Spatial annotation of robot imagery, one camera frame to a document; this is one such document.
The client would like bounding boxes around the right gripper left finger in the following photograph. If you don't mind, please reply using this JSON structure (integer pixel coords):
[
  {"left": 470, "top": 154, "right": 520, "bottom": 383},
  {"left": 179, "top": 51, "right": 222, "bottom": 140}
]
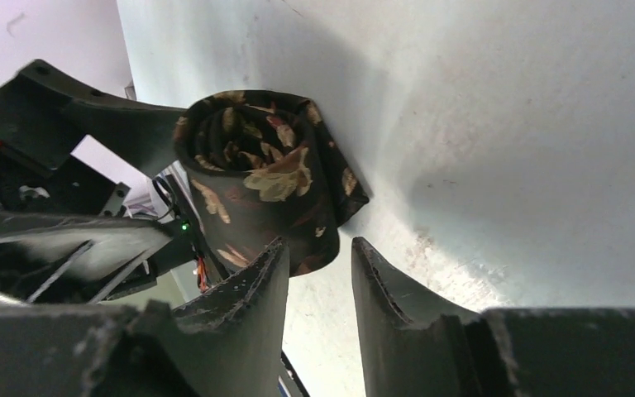
[{"left": 0, "top": 239, "right": 289, "bottom": 396}]

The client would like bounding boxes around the black gold floral tie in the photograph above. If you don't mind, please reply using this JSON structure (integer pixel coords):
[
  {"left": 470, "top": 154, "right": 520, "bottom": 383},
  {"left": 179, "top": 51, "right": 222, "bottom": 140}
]
[{"left": 173, "top": 90, "right": 369, "bottom": 276}]

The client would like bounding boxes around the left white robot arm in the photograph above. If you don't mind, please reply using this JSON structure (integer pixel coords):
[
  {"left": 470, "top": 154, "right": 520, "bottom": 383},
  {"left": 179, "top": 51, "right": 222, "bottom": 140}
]
[{"left": 0, "top": 60, "right": 206, "bottom": 304}]

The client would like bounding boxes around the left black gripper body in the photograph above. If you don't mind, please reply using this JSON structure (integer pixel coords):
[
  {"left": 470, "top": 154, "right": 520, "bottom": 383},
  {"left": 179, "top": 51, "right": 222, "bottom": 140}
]
[{"left": 0, "top": 152, "right": 130, "bottom": 216}]

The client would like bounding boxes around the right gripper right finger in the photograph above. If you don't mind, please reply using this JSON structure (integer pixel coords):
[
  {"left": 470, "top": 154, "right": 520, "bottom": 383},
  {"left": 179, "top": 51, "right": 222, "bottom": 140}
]
[{"left": 351, "top": 237, "right": 635, "bottom": 396}]

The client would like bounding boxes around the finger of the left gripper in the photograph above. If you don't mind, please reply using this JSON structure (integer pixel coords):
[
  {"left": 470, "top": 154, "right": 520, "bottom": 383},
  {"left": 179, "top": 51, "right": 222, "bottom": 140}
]
[
  {"left": 0, "top": 210, "right": 174, "bottom": 304},
  {"left": 0, "top": 60, "right": 184, "bottom": 177}
]

